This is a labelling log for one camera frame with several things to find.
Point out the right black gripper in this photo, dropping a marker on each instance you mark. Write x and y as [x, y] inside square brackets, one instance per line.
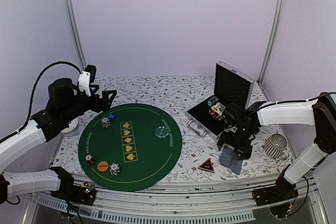
[245, 151]

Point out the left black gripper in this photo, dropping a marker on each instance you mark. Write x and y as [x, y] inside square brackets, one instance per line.
[98, 107]

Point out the grey playing card deck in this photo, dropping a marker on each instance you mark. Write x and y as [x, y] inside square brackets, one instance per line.
[230, 160]

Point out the blue small blind button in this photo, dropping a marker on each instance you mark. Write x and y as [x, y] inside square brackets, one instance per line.
[111, 116]

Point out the row of poker chips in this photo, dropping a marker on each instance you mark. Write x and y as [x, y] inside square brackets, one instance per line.
[212, 101]

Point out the dark red chip stack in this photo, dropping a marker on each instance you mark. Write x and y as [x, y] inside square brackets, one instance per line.
[90, 160]

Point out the orange big blind button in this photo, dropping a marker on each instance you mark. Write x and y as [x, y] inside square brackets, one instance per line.
[103, 166]

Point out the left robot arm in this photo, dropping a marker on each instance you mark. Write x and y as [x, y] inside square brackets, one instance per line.
[67, 101]

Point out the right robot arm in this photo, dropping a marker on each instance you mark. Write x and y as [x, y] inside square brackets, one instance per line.
[318, 112]

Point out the red black triangular button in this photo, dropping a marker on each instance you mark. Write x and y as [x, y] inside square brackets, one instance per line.
[207, 166]

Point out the boxed card deck in case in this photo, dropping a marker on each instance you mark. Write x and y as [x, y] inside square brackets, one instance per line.
[218, 109]

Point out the striped ceramic mug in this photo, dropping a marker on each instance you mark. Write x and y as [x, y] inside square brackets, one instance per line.
[275, 145]

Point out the white bowl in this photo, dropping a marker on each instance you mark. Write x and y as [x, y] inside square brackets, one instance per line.
[71, 129]

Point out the aluminium poker chip case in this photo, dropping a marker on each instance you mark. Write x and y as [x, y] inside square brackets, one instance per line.
[231, 85]

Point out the round green poker mat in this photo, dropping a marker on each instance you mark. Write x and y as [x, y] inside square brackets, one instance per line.
[130, 141]

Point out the clear dealer button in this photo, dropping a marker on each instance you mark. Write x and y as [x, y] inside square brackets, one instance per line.
[161, 132]

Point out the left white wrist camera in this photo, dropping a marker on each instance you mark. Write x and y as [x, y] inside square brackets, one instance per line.
[86, 77]

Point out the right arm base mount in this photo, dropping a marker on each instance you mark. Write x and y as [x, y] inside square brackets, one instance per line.
[274, 194]

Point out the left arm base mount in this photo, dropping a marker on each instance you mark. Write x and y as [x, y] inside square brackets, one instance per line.
[83, 194]

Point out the left aluminium frame post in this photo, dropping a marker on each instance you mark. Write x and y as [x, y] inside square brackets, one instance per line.
[75, 34]

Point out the aluminium frame post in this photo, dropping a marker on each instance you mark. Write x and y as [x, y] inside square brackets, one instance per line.
[75, 34]
[271, 41]

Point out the right aluminium frame post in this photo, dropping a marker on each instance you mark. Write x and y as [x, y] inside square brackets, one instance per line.
[271, 41]

